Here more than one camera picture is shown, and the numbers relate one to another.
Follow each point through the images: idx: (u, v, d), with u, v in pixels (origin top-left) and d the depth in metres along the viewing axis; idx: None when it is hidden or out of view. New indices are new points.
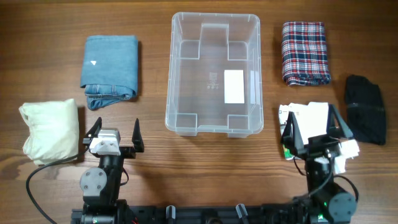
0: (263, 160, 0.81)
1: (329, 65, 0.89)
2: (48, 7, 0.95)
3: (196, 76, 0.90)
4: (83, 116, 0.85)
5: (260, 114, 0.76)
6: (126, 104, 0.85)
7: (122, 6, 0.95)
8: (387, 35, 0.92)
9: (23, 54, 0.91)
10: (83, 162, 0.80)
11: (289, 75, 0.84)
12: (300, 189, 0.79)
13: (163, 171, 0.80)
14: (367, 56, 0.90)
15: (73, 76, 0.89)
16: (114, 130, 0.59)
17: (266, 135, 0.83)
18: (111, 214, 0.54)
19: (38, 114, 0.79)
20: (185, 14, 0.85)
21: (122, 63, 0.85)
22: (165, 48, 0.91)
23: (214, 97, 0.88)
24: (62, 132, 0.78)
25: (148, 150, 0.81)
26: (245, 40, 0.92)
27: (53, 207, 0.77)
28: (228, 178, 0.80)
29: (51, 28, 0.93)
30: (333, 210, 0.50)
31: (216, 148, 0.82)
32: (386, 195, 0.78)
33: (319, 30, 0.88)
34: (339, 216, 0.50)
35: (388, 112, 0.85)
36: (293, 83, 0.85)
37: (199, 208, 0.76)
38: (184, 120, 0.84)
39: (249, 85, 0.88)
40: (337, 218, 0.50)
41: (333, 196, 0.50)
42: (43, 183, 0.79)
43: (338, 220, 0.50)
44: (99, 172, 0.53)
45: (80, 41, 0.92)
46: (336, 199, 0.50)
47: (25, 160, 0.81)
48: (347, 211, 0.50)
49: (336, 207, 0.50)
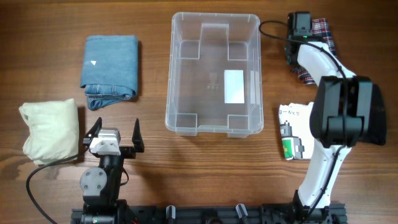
0: (263, 160, 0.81)
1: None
2: (47, 6, 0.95)
3: (196, 76, 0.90)
4: (83, 116, 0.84)
5: (260, 114, 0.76)
6: (126, 104, 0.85)
7: (122, 5, 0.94)
8: (387, 35, 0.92)
9: (23, 53, 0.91)
10: (83, 162, 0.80)
11: (306, 74, 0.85)
12: None
13: (162, 171, 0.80)
14: (368, 55, 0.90)
15: (72, 76, 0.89)
16: (114, 130, 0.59)
17: (266, 135, 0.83)
18: (111, 214, 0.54)
19: (37, 113, 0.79)
20: (185, 14, 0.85)
21: (123, 63, 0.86)
22: (165, 48, 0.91)
23: (214, 97, 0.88)
24: (63, 132, 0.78)
25: (148, 150, 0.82)
26: (245, 40, 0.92)
27: (53, 207, 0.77)
28: (228, 178, 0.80)
29: (50, 28, 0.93)
30: (301, 26, 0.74)
31: (216, 147, 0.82)
32: (385, 195, 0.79)
33: (324, 26, 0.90)
34: (304, 24, 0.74)
35: (388, 112, 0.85)
36: (309, 83, 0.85)
37: (199, 208, 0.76)
38: (184, 121, 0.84)
39: (248, 85, 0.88)
40: (300, 18, 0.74)
41: (300, 26, 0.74)
42: (43, 183, 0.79)
43: (308, 17, 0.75)
44: (99, 172, 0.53)
45: (80, 41, 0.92)
46: (301, 17, 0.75)
47: (25, 160, 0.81)
48: (306, 22, 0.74)
49: (301, 23, 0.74)
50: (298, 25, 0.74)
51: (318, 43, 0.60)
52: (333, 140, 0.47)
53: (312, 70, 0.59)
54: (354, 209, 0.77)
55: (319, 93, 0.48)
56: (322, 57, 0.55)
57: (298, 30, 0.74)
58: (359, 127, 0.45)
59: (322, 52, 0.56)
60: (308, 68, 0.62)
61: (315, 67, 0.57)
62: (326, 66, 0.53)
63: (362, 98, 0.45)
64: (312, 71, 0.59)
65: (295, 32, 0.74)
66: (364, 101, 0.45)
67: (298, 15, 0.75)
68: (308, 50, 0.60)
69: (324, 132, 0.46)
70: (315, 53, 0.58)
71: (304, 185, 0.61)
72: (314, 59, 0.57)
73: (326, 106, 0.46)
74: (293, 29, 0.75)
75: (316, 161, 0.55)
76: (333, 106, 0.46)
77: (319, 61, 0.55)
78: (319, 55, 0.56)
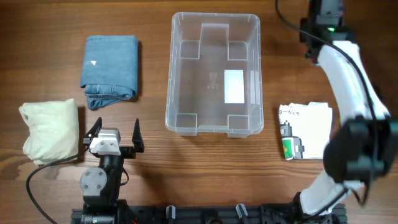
0: (263, 160, 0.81)
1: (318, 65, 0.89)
2: (46, 7, 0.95)
3: (196, 76, 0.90)
4: (83, 116, 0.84)
5: (260, 114, 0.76)
6: (126, 104, 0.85)
7: (122, 5, 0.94)
8: (388, 35, 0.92)
9: (23, 53, 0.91)
10: (83, 162, 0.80)
11: None
12: (300, 189, 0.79)
13: (163, 171, 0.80)
14: (369, 55, 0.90)
15: (72, 76, 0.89)
16: (114, 130, 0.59)
17: (266, 135, 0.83)
18: (111, 214, 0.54)
19: (38, 113, 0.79)
20: (185, 14, 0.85)
21: (122, 63, 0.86)
22: (165, 48, 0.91)
23: (214, 97, 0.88)
24: (63, 132, 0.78)
25: (148, 150, 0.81)
26: (245, 40, 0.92)
27: (53, 207, 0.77)
28: (229, 178, 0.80)
29: (50, 28, 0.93)
30: (327, 10, 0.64)
31: (216, 148, 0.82)
32: (385, 195, 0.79)
33: None
34: (329, 9, 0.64)
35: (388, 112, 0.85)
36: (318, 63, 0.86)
37: (199, 208, 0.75)
38: (184, 121, 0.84)
39: (249, 85, 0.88)
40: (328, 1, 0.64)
41: (326, 10, 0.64)
42: (43, 183, 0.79)
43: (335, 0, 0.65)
44: (99, 172, 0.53)
45: (80, 41, 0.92)
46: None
47: (25, 160, 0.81)
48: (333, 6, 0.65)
49: (327, 7, 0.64)
50: (323, 8, 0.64)
51: (348, 50, 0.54)
52: (352, 182, 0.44)
53: (333, 81, 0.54)
54: (354, 209, 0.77)
55: (345, 135, 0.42)
56: (350, 74, 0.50)
57: (321, 16, 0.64)
58: (382, 171, 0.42)
59: (350, 65, 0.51)
60: (328, 73, 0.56)
61: (338, 81, 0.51)
62: (353, 91, 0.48)
63: (392, 145, 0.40)
64: (333, 83, 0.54)
65: (319, 18, 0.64)
66: (393, 148, 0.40)
67: None
68: (332, 55, 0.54)
69: (345, 177, 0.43)
70: (342, 63, 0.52)
71: (307, 193, 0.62)
72: (338, 71, 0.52)
73: (347, 155, 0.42)
74: (317, 14, 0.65)
75: (328, 181, 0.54)
76: (356, 158, 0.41)
77: (346, 77, 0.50)
78: (346, 68, 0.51)
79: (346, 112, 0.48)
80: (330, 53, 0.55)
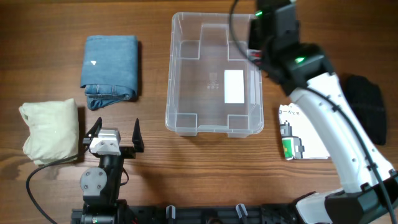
0: (264, 160, 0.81)
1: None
2: (46, 6, 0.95)
3: (196, 76, 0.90)
4: (83, 116, 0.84)
5: (260, 114, 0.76)
6: (126, 104, 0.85)
7: (122, 5, 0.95)
8: (387, 35, 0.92)
9: (23, 54, 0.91)
10: (83, 162, 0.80)
11: None
12: (300, 189, 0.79)
13: (163, 171, 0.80)
14: (367, 56, 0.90)
15: (72, 76, 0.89)
16: (114, 130, 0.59)
17: (266, 135, 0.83)
18: (111, 214, 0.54)
19: (38, 113, 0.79)
20: (185, 14, 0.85)
21: (123, 63, 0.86)
22: (165, 48, 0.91)
23: (214, 97, 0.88)
24: (63, 133, 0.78)
25: (148, 150, 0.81)
26: (245, 40, 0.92)
27: (53, 207, 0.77)
28: (229, 178, 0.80)
29: (50, 28, 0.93)
30: (283, 30, 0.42)
31: (216, 148, 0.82)
32: None
33: None
34: (287, 25, 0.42)
35: (388, 112, 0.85)
36: None
37: (199, 208, 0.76)
38: (184, 120, 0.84)
39: (248, 85, 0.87)
40: (281, 15, 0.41)
41: (283, 31, 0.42)
42: (43, 183, 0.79)
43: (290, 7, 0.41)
44: (99, 172, 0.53)
45: (80, 42, 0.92)
46: (280, 14, 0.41)
47: (25, 160, 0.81)
48: (289, 18, 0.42)
49: (283, 25, 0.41)
50: (280, 28, 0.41)
51: (324, 89, 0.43)
52: None
53: (315, 124, 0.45)
54: None
55: (354, 208, 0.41)
56: (341, 129, 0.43)
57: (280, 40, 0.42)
58: None
59: (337, 114, 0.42)
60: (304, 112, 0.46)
61: (326, 133, 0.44)
62: (352, 155, 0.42)
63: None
64: (316, 126, 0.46)
65: (277, 45, 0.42)
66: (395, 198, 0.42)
67: (278, 10, 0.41)
68: (313, 103, 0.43)
69: None
70: (327, 114, 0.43)
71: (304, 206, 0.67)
72: (324, 122, 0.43)
73: (364, 221, 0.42)
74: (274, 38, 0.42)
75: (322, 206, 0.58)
76: (377, 218, 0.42)
77: (337, 133, 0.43)
78: (334, 121, 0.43)
79: (345, 173, 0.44)
80: (311, 98, 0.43)
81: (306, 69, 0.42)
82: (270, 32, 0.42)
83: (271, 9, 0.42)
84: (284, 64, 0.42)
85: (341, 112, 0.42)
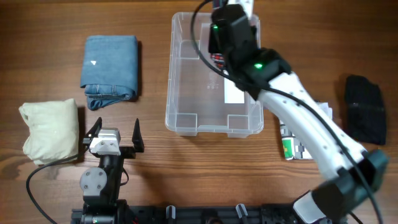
0: (263, 160, 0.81)
1: (318, 64, 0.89)
2: (46, 6, 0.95)
3: (195, 76, 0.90)
4: (83, 116, 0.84)
5: (260, 114, 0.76)
6: (126, 104, 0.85)
7: (122, 5, 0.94)
8: (387, 35, 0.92)
9: (23, 54, 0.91)
10: (83, 162, 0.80)
11: None
12: (300, 189, 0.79)
13: (162, 171, 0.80)
14: (367, 56, 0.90)
15: (72, 76, 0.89)
16: (114, 130, 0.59)
17: (266, 135, 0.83)
18: (111, 214, 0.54)
19: (37, 113, 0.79)
20: (185, 14, 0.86)
21: (123, 63, 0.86)
22: (165, 48, 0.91)
23: (214, 97, 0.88)
24: (63, 133, 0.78)
25: (148, 150, 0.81)
26: None
27: (53, 207, 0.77)
28: (229, 178, 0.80)
29: (50, 28, 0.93)
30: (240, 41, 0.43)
31: (216, 148, 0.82)
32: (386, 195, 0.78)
33: None
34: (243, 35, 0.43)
35: (388, 112, 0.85)
36: None
37: (199, 208, 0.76)
38: (184, 120, 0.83)
39: None
40: (236, 27, 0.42)
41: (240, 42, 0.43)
42: (43, 183, 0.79)
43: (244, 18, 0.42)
44: (99, 172, 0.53)
45: (80, 42, 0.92)
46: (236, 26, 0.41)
47: (25, 160, 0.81)
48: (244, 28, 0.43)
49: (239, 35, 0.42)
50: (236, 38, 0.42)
51: (285, 87, 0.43)
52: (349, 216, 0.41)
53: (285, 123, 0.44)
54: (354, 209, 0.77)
55: (331, 191, 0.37)
56: (307, 120, 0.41)
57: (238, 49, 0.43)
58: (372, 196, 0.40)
59: (302, 108, 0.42)
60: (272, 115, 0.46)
61: (294, 128, 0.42)
62: (321, 142, 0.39)
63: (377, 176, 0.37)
64: (286, 125, 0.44)
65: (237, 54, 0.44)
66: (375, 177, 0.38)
67: (232, 22, 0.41)
68: (276, 100, 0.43)
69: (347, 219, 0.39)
70: (291, 107, 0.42)
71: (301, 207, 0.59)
72: (290, 117, 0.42)
73: (349, 206, 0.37)
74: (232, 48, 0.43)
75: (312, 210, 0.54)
76: (361, 201, 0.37)
77: (303, 125, 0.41)
78: (298, 115, 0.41)
79: (321, 163, 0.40)
80: (273, 96, 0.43)
81: (267, 73, 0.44)
82: (229, 44, 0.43)
83: (226, 22, 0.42)
84: (245, 72, 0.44)
85: (306, 105, 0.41)
